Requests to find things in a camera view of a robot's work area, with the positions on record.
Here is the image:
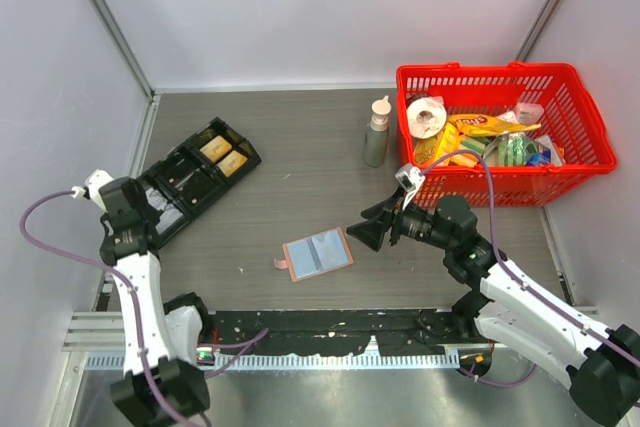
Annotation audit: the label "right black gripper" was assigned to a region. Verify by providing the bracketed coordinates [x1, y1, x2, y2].
[348, 183, 455, 251]

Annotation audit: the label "pink card holder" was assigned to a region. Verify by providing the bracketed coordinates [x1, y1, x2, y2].
[273, 227, 354, 282]

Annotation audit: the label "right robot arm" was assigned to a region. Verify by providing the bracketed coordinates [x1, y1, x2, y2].
[347, 189, 639, 426]

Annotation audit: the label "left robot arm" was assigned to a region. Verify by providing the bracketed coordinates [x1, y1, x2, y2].
[92, 177, 214, 426]

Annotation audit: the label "silver card stack lower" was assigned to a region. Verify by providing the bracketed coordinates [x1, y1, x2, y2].
[155, 205, 184, 239]

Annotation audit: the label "black card organizer tray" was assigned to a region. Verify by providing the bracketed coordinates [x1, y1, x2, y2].
[138, 117, 262, 247]

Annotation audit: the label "gold card stack upper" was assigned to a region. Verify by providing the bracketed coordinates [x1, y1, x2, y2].
[199, 135, 232, 163]

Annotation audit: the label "gold card stack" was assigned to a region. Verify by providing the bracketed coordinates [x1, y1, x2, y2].
[217, 150, 248, 178]
[199, 135, 232, 163]

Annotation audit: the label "gold card stack lower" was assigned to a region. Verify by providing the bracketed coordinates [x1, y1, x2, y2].
[217, 150, 248, 178]

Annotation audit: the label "green pump bottle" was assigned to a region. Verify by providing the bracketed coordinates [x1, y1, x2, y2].
[363, 95, 392, 168]

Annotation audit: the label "yellow green sponge pack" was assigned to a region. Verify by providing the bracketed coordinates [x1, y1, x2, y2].
[431, 123, 486, 167]

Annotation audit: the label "toilet paper roll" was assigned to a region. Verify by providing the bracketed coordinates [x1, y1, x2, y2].
[406, 96, 448, 140]

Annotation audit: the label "yellow chips bag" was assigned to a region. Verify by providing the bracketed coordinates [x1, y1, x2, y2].
[447, 114, 541, 137]

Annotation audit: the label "green packaged item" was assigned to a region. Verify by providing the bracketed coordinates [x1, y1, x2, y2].
[497, 133, 527, 167]

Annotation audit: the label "blue packaged item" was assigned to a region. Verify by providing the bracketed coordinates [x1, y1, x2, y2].
[525, 144, 564, 167]

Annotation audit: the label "white small packet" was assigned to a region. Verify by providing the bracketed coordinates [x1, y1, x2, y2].
[513, 102, 544, 125]

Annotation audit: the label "red shopping basket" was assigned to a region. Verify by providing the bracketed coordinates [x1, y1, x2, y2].
[396, 62, 618, 208]

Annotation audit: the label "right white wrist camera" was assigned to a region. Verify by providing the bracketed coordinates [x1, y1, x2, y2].
[395, 163, 425, 210]

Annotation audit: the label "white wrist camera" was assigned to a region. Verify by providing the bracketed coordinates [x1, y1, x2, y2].
[70, 169, 114, 212]
[395, 163, 425, 210]

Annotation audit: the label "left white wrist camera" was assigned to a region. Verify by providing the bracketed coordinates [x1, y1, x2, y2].
[70, 169, 114, 212]

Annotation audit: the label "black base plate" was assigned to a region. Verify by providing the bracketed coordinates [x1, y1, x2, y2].
[199, 309, 498, 357]

